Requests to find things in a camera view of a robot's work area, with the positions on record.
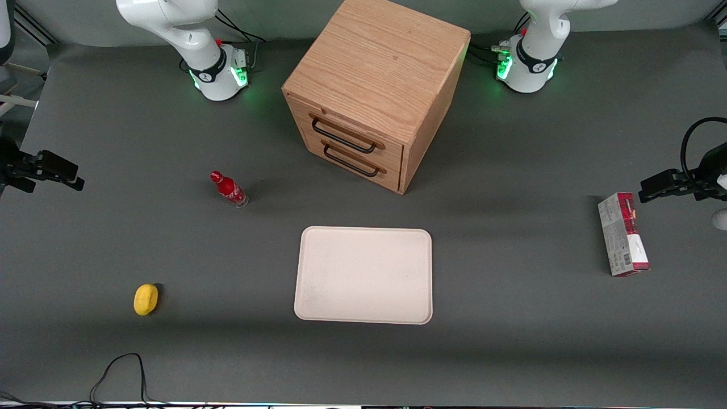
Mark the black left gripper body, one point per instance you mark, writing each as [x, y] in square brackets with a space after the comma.
[706, 175]

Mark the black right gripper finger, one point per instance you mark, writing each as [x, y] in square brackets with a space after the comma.
[57, 163]
[68, 182]

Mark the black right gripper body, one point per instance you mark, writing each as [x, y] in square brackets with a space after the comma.
[12, 165]

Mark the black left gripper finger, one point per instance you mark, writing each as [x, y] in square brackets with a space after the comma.
[664, 195]
[661, 179]

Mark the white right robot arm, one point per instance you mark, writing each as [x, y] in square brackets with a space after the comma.
[187, 34]

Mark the oak wooden drawer cabinet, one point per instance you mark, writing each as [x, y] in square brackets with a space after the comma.
[380, 62]

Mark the grey and red carton box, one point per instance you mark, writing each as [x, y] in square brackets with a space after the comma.
[622, 236]

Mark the yellow lemon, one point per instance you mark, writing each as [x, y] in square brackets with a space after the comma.
[145, 299]

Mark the red cola bottle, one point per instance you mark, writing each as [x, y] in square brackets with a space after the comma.
[228, 189]

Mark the beige rectangular tray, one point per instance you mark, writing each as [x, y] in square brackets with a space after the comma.
[363, 275]

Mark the white metal frame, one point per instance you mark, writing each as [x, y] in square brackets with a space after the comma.
[17, 101]

